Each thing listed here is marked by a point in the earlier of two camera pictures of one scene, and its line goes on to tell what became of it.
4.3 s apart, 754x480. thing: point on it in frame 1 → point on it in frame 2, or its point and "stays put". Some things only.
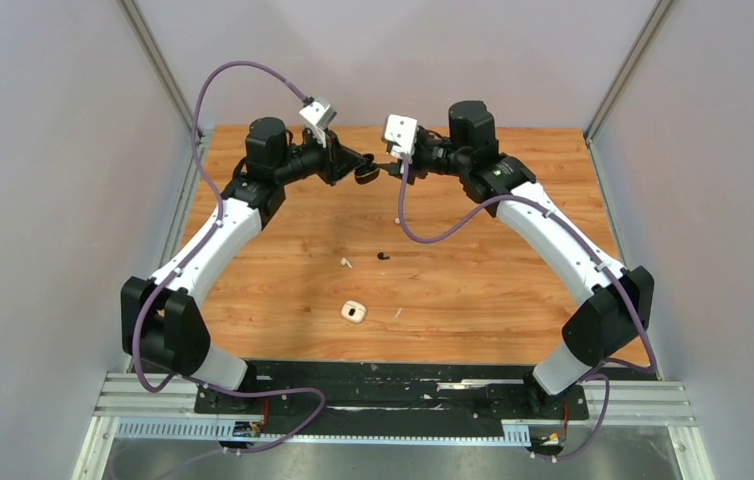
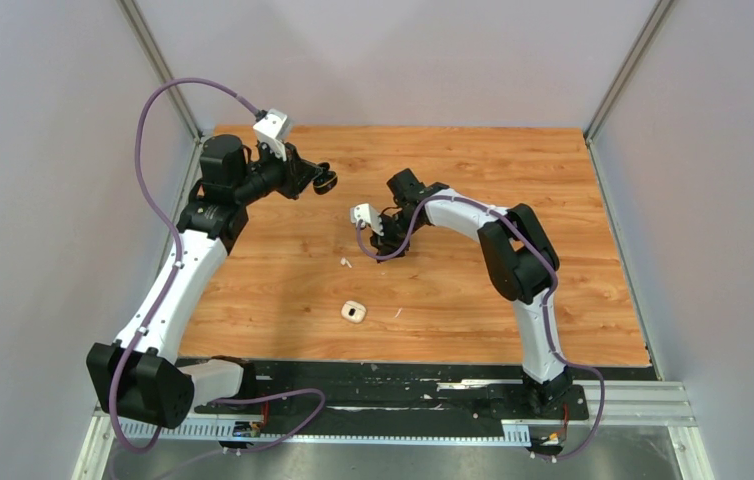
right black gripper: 413,170 → 385,244
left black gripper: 337,160 → 297,174
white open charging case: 353,311 stays put
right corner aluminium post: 659,13 stays put
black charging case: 366,175 → 325,182
